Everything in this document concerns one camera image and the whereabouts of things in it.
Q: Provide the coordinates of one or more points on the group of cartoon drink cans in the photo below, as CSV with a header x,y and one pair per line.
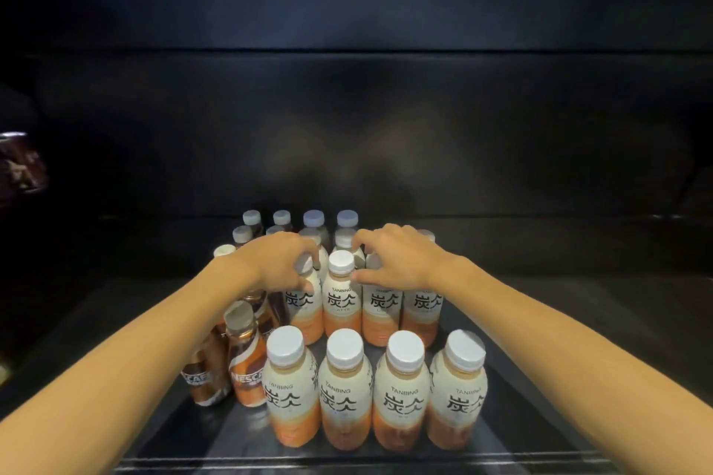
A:
x,y
22,168

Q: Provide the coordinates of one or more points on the person's right forearm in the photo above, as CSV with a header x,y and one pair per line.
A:
x,y
601,363

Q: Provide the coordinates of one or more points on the person's left forearm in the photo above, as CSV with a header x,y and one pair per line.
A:
x,y
111,380

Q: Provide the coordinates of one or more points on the person's left hand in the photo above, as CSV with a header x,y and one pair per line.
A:
x,y
284,263

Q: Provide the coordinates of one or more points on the person's right hand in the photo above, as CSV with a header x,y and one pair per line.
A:
x,y
423,263

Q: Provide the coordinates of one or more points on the black shelf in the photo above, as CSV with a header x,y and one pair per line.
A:
x,y
501,101

